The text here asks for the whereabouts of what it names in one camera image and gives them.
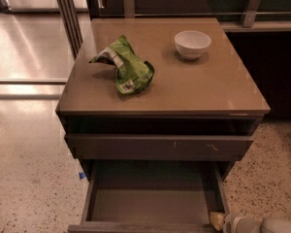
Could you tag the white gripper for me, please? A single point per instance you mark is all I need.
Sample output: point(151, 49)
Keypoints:
point(239, 224)

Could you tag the grey drawer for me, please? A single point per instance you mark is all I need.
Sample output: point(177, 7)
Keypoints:
point(151, 197)
point(158, 147)

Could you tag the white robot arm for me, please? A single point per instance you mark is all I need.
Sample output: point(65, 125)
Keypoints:
point(274, 225)

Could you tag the grey three-drawer cabinet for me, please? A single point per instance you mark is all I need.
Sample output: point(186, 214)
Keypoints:
point(213, 95)

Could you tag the grey top drawer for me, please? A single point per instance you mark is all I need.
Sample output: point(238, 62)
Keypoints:
point(158, 147)

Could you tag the blue tape piece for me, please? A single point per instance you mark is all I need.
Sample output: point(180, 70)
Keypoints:
point(82, 175)

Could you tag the green crumpled chip bag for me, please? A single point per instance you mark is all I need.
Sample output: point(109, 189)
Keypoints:
point(132, 75)

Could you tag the white ceramic bowl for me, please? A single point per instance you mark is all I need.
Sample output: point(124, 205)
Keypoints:
point(190, 44)

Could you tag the wooden counter with brackets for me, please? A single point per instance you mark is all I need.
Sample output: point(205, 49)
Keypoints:
point(234, 15)

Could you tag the metal railing frame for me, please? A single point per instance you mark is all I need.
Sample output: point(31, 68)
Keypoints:
point(37, 51)

